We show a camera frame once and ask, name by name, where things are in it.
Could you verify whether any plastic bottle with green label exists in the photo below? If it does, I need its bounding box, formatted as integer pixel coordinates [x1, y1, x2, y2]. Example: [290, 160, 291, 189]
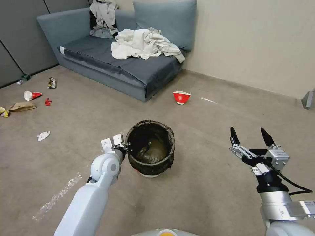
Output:
[16, 74, 31, 86]

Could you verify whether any red paper bowl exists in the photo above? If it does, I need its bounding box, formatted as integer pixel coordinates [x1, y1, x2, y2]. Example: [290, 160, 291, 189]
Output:
[173, 91, 192, 106]

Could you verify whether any crumpled white garment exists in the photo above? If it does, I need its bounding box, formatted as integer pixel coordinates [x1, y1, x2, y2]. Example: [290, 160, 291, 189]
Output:
[111, 28, 185, 63]

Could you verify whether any brown paper bag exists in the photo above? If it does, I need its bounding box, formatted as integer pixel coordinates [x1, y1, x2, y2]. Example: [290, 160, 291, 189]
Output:
[9, 102, 37, 113]

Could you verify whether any crumpled white tissue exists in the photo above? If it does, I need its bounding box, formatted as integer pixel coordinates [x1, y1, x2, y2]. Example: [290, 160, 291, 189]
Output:
[37, 131, 51, 142]

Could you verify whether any grey furniture leg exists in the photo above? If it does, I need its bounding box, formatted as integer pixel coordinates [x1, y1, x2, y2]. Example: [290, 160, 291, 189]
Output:
[301, 90, 315, 110]

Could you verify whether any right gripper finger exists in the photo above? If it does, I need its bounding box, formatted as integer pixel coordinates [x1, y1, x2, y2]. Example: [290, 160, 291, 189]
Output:
[229, 127, 256, 160]
[260, 127, 282, 151]

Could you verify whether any white and black jacket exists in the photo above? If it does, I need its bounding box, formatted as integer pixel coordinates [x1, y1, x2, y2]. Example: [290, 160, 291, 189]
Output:
[89, 0, 119, 39]

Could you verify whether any black-lined round trash can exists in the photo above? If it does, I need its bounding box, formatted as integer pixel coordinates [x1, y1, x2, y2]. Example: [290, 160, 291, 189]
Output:
[125, 120, 176, 178]

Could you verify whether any grey-blue sofa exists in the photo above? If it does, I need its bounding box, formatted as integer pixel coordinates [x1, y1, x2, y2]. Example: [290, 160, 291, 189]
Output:
[37, 0, 197, 103]

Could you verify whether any red and white paper cup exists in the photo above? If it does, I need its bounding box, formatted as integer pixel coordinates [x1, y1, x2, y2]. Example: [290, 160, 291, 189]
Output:
[24, 90, 43, 102]

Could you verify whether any grey-blue sofa cushion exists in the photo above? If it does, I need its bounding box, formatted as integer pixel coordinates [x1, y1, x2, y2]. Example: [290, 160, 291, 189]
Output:
[133, 0, 197, 52]

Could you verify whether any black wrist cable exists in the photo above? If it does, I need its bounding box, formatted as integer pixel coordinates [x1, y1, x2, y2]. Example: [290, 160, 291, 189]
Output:
[269, 163, 313, 196]

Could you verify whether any dark grey seat cover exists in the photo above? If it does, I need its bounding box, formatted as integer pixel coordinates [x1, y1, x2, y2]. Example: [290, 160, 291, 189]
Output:
[58, 37, 184, 98]

